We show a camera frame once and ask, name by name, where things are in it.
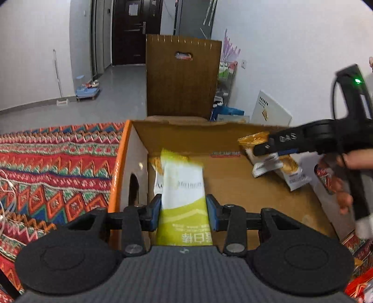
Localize hanging striped straps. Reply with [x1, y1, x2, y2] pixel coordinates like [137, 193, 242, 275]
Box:
[203, 0, 218, 25]

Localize green white snack packet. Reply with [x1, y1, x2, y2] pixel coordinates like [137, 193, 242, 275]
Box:
[156, 148, 214, 248]

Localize white mop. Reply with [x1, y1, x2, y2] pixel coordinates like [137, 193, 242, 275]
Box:
[52, 49, 69, 107]

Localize white gold cracker packet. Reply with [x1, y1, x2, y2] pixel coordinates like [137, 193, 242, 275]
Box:
[237, 131, 313, 192]

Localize red snack packet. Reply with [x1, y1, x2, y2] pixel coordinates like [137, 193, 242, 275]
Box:
[313, 162, 336, 196]

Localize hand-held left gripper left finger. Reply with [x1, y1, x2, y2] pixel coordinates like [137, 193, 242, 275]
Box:
[68, 195, 162, 257]

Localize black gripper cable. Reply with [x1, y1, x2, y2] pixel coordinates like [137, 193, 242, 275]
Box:
[330, 71, 343, 121]

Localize purple wall decoration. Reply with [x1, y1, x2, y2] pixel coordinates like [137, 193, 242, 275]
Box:
[223, 28, 241, 62]

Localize dark entrance door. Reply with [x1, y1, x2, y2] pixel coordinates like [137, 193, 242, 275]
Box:
[112, 0, 162, 66]

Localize blue pet feeding table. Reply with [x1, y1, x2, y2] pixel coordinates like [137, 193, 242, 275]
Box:
[76, 75, 100, 102]

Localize blue plastic bag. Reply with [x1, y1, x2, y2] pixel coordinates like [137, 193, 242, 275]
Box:
[210, 106, 246, 122]

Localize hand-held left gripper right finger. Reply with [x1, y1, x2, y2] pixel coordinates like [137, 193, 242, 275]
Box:
[206, 195, 302, 257]

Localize white cable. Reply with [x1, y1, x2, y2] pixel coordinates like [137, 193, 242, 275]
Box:
[0, 168, 27, 234]

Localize white flat carton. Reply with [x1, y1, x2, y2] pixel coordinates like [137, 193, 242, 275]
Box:
[251, 90, 293, 127]

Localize brown panel with handle hole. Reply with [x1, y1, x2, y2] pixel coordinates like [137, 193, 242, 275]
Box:
[146, 34, 223, 121]

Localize white yellow snack packet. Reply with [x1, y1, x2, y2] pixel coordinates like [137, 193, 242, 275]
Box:
[150, 156, 165, 199]

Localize metal storage rack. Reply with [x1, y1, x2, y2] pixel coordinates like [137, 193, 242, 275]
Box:
[214, 60, 238, 117]

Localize orange white cardboard box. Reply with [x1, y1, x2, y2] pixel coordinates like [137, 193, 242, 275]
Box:
[107, 116, 349, 251]

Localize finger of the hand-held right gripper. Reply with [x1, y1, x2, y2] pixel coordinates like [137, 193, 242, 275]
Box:
[252, 127, 306, 158]

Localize red patterned blanket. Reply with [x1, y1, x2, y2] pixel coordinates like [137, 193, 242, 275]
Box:
[0, 122, 373, 303]

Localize person's right hand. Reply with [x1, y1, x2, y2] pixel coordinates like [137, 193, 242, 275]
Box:
[321, 150, 373, 215]

